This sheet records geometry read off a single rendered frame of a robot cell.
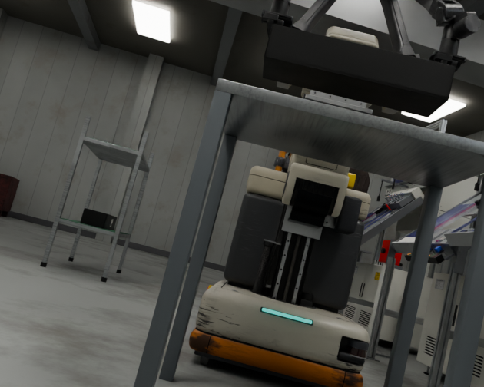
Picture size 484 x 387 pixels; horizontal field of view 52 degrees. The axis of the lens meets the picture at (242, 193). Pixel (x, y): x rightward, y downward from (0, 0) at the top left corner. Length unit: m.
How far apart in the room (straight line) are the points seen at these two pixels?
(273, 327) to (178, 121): 8.99
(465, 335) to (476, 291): 0.10
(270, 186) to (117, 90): 8.82
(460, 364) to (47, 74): 10.46
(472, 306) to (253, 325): 0.83
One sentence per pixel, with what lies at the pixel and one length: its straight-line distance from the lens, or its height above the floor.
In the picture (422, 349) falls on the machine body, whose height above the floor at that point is 0.14.
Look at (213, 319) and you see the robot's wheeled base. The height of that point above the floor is 0.17.
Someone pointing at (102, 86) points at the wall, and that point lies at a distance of 10.85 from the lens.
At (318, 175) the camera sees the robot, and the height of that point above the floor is 0.77.
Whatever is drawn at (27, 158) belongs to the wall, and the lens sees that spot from 10.80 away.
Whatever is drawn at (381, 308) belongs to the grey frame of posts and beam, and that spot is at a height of 0.32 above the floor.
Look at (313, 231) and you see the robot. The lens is 2.03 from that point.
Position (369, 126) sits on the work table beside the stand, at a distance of 1.18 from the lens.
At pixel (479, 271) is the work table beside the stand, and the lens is 1.21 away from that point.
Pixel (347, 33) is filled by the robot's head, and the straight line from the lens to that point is 2.04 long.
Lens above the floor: 0.41
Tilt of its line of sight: 7 degrees up
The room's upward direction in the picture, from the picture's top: 15 degrees clockwise
